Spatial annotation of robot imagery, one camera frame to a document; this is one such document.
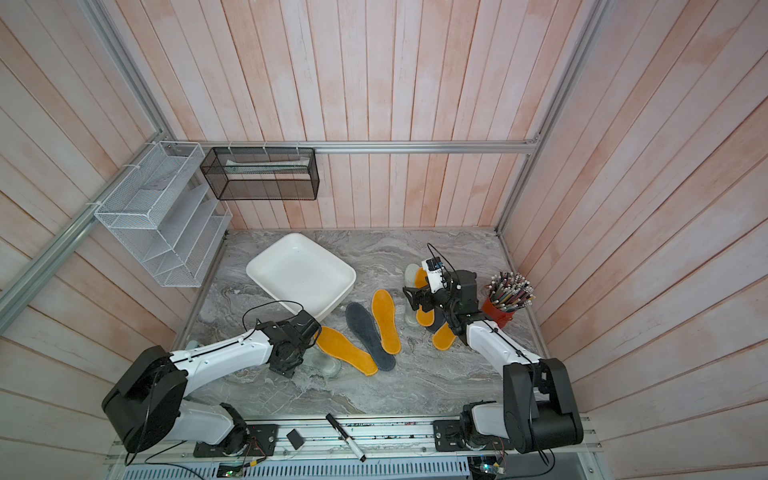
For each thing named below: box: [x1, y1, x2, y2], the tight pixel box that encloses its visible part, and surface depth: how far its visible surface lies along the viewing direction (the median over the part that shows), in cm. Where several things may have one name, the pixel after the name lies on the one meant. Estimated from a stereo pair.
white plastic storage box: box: [246, 232, 357, 324], surface depth 109 cm
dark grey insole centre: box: [345, 302, 396, 371], surface depth 93 cm
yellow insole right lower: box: [432, 322, 457, 351], surface depth 92 cm
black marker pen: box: [325, 413, 367, 463], surface depth 74 cm
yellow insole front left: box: [316, 326, 378, 377], surface depth 89 cm
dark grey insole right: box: [426, 308, 447, 334], surface depth 95 cm
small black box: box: [286, 428, 305, 450], surface depth 76 cm
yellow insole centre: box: [372, 289, 402, 355], surface depth 97 cm
